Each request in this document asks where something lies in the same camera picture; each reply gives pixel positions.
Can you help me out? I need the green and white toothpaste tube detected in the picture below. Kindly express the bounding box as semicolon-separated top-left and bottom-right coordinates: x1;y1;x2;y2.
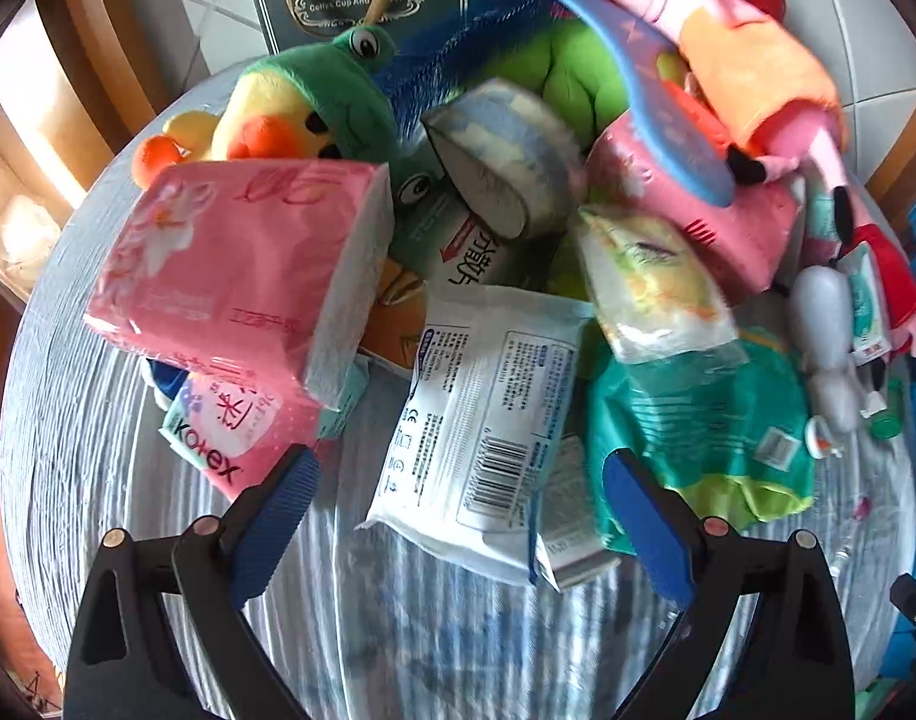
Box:
836;244;905;440

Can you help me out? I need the white wet wipes pack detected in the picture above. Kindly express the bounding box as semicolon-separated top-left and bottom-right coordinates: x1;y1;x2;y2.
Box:
364;281;597;590

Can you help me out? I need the pink flower-print tissue pack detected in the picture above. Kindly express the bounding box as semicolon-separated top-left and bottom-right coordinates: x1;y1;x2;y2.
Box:
83;161;395;410
585;82;807;308

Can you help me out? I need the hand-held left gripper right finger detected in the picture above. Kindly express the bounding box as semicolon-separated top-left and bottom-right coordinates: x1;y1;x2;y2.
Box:
602;447;858;720

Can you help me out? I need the green plush toy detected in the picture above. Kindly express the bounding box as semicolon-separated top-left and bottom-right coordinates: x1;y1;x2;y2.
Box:
495;19;631;143

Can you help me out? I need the white printed packet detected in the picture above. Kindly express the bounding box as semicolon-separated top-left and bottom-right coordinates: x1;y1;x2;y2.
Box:
533;435;612;590

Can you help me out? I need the green pack with red label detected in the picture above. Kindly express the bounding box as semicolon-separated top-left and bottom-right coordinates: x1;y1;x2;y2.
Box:
386;157;541;293

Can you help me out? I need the blue plastic hairbrush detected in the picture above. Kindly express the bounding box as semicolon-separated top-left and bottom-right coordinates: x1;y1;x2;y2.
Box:
439;0;736;207

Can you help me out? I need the white plastic bottle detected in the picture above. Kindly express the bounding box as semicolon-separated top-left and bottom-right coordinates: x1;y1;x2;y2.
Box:
791;266;860;436

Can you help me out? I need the blue striped bed sheet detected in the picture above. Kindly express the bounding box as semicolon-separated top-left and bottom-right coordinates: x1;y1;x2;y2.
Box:
0;67;916;720

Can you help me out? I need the small pink sanitary pad pack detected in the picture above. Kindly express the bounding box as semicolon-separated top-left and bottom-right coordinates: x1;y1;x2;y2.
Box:
158;371;339;500

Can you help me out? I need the blue bristle brush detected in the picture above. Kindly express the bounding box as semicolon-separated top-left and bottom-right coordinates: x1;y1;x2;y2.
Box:
371;4;534;128

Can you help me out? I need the yellow-green tissue packet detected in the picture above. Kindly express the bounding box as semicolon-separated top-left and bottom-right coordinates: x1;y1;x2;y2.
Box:
578;206;740;365

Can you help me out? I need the green plastic pack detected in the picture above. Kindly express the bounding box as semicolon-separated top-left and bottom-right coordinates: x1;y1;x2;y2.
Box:
585;322;817;556

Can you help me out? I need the yellow duck plush green hood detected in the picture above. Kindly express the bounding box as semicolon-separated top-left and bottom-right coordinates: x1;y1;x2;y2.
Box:
131;22;403;188

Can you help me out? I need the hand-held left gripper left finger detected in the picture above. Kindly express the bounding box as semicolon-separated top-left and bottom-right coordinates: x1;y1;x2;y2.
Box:
62;444;322;720

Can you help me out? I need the pink pig plush orange dress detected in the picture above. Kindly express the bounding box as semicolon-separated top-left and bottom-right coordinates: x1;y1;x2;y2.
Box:
603;0;856;241

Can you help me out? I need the orange cardboard box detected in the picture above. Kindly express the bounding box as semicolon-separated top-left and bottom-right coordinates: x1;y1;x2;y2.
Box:
360;262;429;372

